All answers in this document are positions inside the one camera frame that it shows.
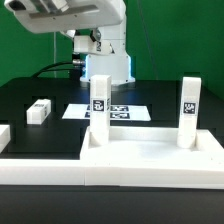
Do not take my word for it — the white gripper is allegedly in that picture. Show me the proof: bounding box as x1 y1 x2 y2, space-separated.
4 0 126 33

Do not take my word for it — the white desk top tray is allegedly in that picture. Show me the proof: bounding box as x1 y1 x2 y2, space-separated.
80 126 224 162

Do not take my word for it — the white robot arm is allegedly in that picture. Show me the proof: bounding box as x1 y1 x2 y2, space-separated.
4 0 135 88

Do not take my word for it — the white left fence piece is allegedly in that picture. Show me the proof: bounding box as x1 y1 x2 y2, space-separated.
0 125 11 153

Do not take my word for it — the fiducial marker sheet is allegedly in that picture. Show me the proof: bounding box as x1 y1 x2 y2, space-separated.
62 104 151 121

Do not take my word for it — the white cable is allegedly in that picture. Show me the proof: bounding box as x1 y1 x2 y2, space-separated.
53 32 58 69

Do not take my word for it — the black cable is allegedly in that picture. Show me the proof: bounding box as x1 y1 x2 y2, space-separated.
31 60 86 79

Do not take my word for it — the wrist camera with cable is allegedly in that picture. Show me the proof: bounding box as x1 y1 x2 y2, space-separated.
73 28 114 55

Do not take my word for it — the white front fence wall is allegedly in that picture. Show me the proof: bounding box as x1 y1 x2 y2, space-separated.
0 159 224 189

